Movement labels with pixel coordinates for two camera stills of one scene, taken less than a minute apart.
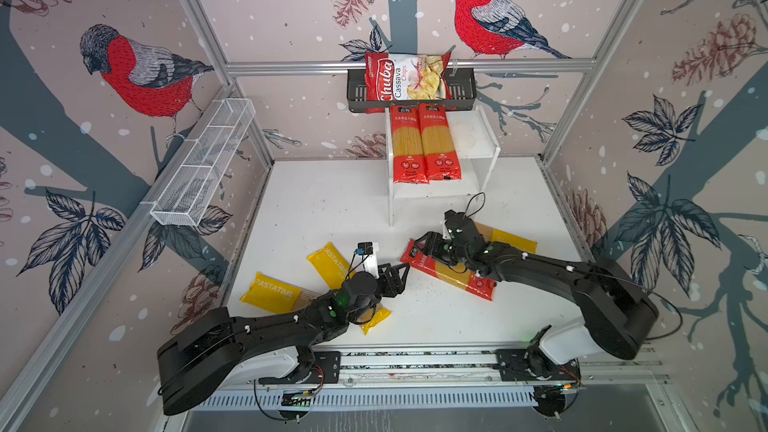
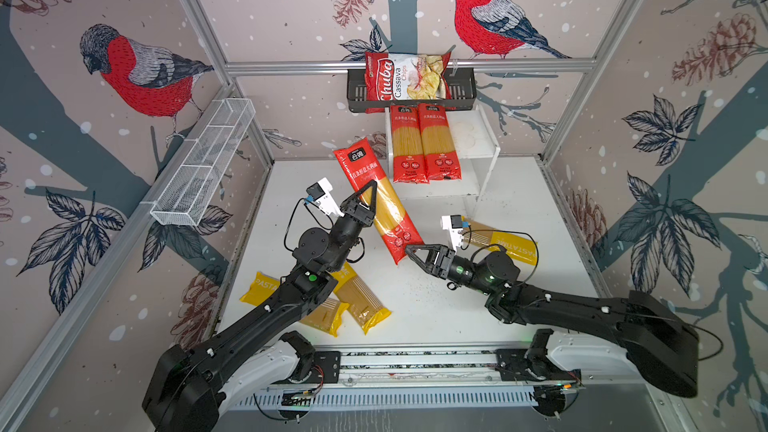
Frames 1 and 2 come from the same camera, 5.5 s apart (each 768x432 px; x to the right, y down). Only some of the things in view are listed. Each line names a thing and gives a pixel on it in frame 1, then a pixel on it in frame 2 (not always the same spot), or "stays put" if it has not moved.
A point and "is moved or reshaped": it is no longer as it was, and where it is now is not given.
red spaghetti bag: x=408 y=156 stays put
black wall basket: x=463 y=93 stays put
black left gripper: x=398 y=285 -> x=357 y=212
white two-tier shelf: x=476 y=147 stays put
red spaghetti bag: x=442 y=161 stays put
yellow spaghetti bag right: x=492 y=235 stays put
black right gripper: x=426 y=235 -> x=441 y=264
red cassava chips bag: x=405 y=77 stays put
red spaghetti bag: x=447 y=272 is moved or reshaped
